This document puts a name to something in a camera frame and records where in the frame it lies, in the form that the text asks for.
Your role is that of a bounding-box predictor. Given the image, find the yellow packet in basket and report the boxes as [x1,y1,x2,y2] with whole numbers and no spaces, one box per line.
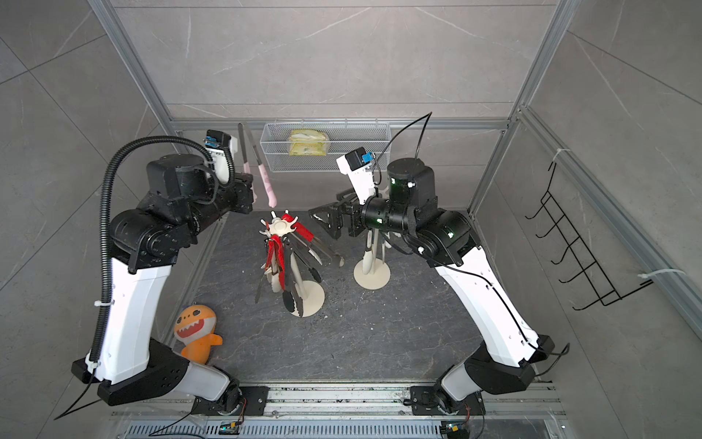
[287,129,330,157]

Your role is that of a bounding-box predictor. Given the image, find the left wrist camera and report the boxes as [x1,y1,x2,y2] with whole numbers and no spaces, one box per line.
[204,130,239,185]

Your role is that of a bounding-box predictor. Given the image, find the orange monster plush toy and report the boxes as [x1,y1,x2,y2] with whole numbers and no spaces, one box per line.
[173,305,223,365]

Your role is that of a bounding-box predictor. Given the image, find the white wire mesh basket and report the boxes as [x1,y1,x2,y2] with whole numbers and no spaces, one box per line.
[260,122,391,173]

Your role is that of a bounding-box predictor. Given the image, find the red pink paw tongs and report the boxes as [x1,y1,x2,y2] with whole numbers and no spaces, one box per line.
[238,122,278,209]

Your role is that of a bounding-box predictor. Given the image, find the black steel tongs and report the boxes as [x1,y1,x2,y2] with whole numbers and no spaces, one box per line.
[282,243,325,318]

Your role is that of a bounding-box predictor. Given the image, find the red handled steel tongs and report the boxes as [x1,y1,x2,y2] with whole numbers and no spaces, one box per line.
[283,210,345,267]

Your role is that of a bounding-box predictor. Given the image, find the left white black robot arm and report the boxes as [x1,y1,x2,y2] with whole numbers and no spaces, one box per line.
[71,130,254,414]

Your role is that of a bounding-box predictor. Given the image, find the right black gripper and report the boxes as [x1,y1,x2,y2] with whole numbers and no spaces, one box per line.
[312,187,414,243]

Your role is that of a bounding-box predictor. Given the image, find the black wire wall hook rack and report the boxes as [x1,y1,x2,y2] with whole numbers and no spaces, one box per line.
[525,162,654,312]

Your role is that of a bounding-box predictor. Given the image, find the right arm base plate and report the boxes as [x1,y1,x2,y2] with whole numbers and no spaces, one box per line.
[402,386,486,416]

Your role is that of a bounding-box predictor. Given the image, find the red sleeved steel tongs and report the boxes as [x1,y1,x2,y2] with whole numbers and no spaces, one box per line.
[264,235,285,293]

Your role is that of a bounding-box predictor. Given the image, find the long steel white tongs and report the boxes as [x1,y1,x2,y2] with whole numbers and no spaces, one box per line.
[254,270,270,305]

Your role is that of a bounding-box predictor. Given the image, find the cream utensil stand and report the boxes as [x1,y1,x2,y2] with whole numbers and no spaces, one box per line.
[354,230,391,291]
[260,212,325,318]

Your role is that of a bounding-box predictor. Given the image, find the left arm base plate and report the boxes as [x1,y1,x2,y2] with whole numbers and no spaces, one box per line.
[191,386,270,416]

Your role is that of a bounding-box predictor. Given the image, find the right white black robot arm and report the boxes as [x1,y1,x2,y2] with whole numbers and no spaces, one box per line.
[309,151,555,414]

